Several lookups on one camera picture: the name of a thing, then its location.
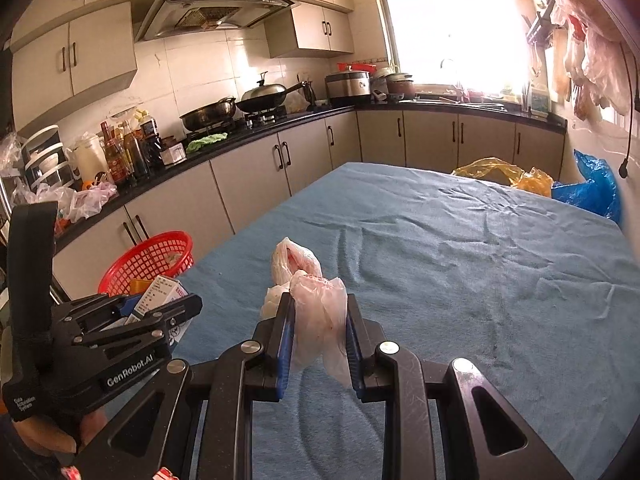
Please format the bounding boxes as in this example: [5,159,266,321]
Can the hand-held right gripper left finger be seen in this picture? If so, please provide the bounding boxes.
[75,291,299,480]

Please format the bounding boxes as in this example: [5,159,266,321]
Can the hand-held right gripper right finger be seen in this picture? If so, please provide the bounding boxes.
[344,292,576,480]

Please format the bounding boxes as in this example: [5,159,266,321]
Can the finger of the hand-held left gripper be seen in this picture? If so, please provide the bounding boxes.
[52,294,143,333]
[80,294,203,357]

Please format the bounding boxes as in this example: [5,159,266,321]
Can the long white medicine box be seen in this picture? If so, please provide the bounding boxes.
[122,275,191,350]

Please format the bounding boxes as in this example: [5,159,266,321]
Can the translucent white plastic bag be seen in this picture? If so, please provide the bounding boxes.
[259,236,353,388]

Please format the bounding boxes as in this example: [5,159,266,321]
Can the red plastic mesh basket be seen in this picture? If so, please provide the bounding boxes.
[97,231,196,297]

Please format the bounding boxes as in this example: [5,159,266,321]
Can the person's left hand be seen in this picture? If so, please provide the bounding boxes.
[12,406,108,457]

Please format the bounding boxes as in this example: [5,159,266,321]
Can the crumpled counter plastic bags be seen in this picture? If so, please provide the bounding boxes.
[35,180,118,223]

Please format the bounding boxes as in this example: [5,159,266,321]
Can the blue tablecloth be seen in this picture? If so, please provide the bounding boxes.
[170,161,640,480]

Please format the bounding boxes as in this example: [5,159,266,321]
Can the white electric kettle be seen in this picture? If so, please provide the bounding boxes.
[65,132,110,183]

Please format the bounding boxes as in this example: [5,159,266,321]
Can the red label sauce bottle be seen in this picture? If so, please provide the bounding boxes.
[100,121,128,186]

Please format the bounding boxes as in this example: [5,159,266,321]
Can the small white counter box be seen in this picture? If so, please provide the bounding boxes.
[159,141,187,166]

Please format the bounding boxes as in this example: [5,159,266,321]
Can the beige lower kitchen cabinets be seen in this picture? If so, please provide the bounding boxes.
[50,109,568,301]

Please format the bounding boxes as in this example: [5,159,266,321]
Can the beige kitchen cabinets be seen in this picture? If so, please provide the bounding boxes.
[50,109,568,301]
[10,0,373,116]

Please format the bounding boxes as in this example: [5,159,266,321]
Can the dark soy sauce bottle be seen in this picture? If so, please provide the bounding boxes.
[139,114,163,171]

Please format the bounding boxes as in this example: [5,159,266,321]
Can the green dish cloth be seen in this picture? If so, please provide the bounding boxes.
[186,131,229,153]

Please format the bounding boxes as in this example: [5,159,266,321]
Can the black open wok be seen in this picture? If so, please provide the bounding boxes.
[179,97,237,132]

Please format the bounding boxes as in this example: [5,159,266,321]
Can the gas stove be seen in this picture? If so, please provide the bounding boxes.
[187,107,291,133]

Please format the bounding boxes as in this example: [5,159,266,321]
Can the black kitchen countertop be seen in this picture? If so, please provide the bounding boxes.
[52,97,568,256]

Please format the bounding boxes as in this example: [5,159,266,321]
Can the yellow plastic bag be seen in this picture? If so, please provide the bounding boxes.
[451,157,555,192]

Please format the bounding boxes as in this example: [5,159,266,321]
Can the black wok with lid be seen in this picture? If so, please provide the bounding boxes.
[235,71,308,113]

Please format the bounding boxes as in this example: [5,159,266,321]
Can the beige upper kitchen cabinets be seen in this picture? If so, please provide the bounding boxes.
[10,0,373,116]

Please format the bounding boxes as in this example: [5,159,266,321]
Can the silver rice cooker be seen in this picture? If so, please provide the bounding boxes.
[324,70,373,107]

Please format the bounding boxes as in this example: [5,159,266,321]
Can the dark cooking pot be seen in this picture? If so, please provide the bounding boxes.
[385,72,417,102]

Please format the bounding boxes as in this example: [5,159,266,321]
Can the kitchen faucet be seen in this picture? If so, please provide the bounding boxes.
[440,57,466,103]

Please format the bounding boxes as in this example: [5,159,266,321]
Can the blue plastic bag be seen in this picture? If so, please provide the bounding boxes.
[551,149,623,223]

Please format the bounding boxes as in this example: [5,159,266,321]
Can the range hood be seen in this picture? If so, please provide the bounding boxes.
[132,0,296,43]

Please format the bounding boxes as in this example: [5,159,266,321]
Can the kitchen window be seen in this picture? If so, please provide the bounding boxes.
[377,0,536,98]

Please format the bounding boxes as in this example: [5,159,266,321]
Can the hanging plastic bags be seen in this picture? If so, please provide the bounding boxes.
[550,0,636,116]

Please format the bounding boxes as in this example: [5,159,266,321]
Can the black power cable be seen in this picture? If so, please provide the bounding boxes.
[617,42,640,178]

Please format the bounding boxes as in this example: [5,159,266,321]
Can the metal wall rack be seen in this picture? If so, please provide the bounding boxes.
[525,2,558,43]

